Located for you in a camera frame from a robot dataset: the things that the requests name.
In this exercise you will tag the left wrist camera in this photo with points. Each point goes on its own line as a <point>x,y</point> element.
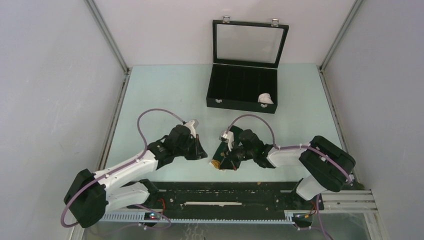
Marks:
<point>192,125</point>

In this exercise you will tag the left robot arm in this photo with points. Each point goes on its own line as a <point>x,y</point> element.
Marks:
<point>92,194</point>

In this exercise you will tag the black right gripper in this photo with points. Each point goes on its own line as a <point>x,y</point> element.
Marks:
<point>235,147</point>

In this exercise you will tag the aluminium frame post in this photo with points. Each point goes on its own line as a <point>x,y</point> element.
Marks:
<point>107,34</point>
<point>341,33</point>

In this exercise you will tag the white sock with black stripes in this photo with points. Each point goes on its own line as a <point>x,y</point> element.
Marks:
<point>265,98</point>

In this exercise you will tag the black display case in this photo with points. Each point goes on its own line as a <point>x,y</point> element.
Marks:
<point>246,57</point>

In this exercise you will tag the green snowman sock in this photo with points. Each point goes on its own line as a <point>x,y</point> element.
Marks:
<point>220,152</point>

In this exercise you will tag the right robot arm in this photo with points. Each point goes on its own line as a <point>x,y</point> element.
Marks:
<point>329,166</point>

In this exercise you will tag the right aluminium frame post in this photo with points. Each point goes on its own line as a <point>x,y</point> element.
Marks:
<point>341,33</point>

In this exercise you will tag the left aluminium frame post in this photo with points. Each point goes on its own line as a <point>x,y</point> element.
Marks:
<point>107,34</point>

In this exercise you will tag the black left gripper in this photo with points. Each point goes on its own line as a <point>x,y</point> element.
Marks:
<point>198,150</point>

